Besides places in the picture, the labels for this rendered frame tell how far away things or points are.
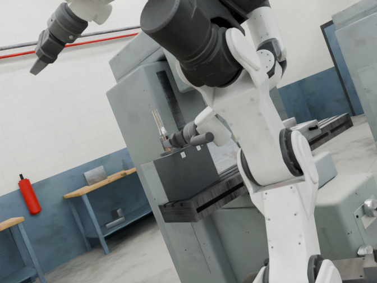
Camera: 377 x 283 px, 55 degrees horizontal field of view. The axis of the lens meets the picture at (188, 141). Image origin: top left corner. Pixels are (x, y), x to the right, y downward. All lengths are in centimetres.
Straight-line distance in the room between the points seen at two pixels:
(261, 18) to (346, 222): 81
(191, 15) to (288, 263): 65
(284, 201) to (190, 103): 116
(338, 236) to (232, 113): 77
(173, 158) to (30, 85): 460
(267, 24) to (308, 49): 800
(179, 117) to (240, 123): 104
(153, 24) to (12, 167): 488
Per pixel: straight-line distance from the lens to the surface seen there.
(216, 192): 145
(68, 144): 578
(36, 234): 556
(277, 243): 103
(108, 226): 529
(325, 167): 176
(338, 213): 151
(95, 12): 105
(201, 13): 84
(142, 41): 213
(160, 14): 81
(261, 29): 122
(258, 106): 97
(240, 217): 187
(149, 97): 198
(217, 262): 209
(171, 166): 144
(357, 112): 890
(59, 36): 109
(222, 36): 90
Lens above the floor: 117
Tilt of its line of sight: 2 degrees down
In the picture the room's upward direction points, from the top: 21 degrees counter-clockwise
